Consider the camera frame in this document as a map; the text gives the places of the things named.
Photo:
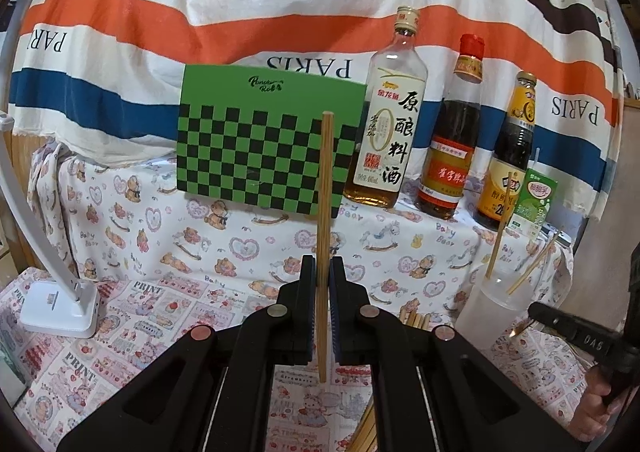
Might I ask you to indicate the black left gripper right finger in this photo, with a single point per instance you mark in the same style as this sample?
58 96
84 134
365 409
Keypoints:
433 394

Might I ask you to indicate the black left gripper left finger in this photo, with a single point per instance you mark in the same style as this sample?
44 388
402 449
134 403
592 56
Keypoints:
210 390

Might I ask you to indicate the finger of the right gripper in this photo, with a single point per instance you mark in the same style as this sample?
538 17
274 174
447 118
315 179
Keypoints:
617 353

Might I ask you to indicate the diagonal wooden chopstick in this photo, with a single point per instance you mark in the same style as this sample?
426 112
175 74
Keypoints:
520 327

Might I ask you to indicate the right hand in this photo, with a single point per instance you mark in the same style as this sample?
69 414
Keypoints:
591 415

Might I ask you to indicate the wooden chopstick in bundle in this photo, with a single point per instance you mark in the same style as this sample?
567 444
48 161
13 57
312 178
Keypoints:
411 319

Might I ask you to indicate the translucent plastic cup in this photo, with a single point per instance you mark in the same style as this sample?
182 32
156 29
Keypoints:
492 308

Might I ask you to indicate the printed bear tablecloth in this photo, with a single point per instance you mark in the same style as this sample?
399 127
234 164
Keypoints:
164 263

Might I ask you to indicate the white desk lamp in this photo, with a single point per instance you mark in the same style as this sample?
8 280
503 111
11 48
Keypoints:
63 305

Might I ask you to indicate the green drink carton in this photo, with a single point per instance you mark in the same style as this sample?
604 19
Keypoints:
534 202

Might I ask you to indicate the red cap vinegar bottle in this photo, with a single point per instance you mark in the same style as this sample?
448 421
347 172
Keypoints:
455 134

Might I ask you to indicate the yellow label soy sauce bottle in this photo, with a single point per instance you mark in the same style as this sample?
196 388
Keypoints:
509 161

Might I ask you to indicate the clear cooking wine bottle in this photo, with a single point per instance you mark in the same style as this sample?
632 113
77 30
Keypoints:
396 84

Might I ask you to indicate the green checkered box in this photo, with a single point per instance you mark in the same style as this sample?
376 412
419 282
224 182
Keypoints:
253 135

